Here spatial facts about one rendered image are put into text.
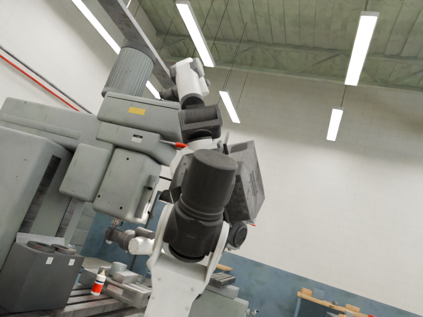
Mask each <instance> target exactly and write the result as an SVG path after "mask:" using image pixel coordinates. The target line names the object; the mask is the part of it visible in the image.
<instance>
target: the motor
mask: <svg viewBox="0 0 423 317"><path fill-rule="evenodd" d="M155 62H156V56H155V55H154V53H153V51H152V50H151V49H149V48H148V47H146V46H145V45H143V44H141V43H138V42H133V41H127V42H124V43H123V44H122V46H121V48H120V51H119V53H118V56H117V58H116V60H115V63H114V65H113V67H112V70H111V72H110V74H109V76H108V79H107V81H106V84H105V85H104V88H103V90H102V92H101V95H102V97H103V98H104V97H105V95H106V93H107V92H115V93H119V94H126V95H130V96H137V97H142V94H143V92H144V89H145V87H146V85H147V82H148V79H149V77H150V74H151V72H152V69H153V67H154V65H155Z"/></svg>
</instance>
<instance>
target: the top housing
mask: <svg viewBox="0 0 423 317"><path fill-rule="evenodd" d="M179 109H181V105H180V104H176V103H169V102H165V101H158V100H154V99H147V98H143V97H137V96H130V95H126V94H119V93H115V92H107V93H106V95H105V97H104V99H103V102H102V104H101V107H100V109H99V111H98V114H97V119H98V120H100V121H105V122H109V123H114V124H117V125H122V126H127V127H130V128H135V129H139V130H144V131H149V132H153V133H158V134H160V135H161V136H162V137H163V138H164V139H165V140H166V141H169V142H174V143H177V142H179V143H183V139H182V135H181V129H180V124H179V118H178V110H179Z"/></svg>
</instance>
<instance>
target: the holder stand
mask: <svg viewBox="0 0 423 317"><path fill-rule="evenodd" d="M84 259H85V257H83V256H82V255H79V254H77V253H76V250H74V249H73V248H70V247H66V246H63V245H58V244H51V245H47V244H45V243H41V242H35V241H28V243H19V242H14V244H13V246H12V248H11V251H10V253H9V255H8V257H7V259H6V261H5V264H4V266H3V269H2V271H1V273H0V306H1V307H3V308H4V309H6V310H8V311H9V312H11V313H19V312H25V311H38V310H46V309H59V308H65V307H66V305H67V302H68V300H69V297H70V294H71V292H72V289H73V287H74V284H75V282H76V279H77V276H78V274H79V271H80V269H81V266H82V263H83V261H84Z"/></svg>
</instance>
